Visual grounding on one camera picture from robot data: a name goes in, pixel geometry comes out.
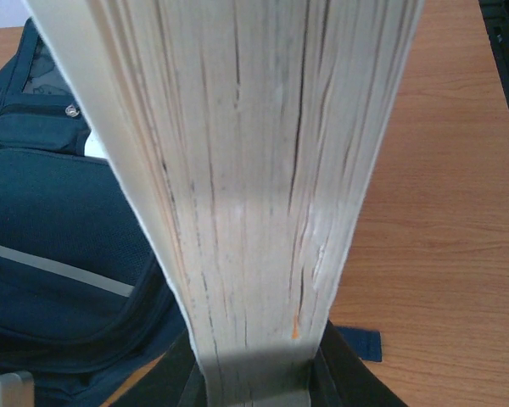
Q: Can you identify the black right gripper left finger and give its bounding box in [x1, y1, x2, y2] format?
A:
[111, 330, 207, 407]

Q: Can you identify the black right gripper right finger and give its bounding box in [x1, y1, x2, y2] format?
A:
[309, 322, 406, 406]

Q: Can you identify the orange Treehouse book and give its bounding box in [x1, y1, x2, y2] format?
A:
[27, 1, 423, 406]

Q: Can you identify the navy blue backpack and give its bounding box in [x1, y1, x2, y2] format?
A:
[0, 19, 383, 407]

